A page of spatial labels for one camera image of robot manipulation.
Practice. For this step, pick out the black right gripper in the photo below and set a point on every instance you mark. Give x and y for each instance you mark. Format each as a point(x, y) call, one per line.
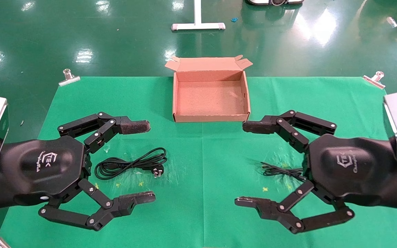
point(350, 165)

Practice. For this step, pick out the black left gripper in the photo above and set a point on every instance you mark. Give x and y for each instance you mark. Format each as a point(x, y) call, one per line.
point(47, 165)

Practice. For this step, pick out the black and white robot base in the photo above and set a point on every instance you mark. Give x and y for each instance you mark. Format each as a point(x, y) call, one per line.
point(274, 1)

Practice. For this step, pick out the open brown cardboard box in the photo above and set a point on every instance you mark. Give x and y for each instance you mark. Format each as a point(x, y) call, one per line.
point(210, 100)

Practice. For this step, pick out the green table cloth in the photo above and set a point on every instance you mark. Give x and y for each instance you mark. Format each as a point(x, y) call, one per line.
point(202, 155)

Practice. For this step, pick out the silver binder clip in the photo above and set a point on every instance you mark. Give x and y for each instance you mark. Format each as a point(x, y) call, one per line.
point(0, 243)
point(69, 80)
point(374, 81)

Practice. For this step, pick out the white stand base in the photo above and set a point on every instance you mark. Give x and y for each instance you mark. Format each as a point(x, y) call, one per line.
point(197, 25)

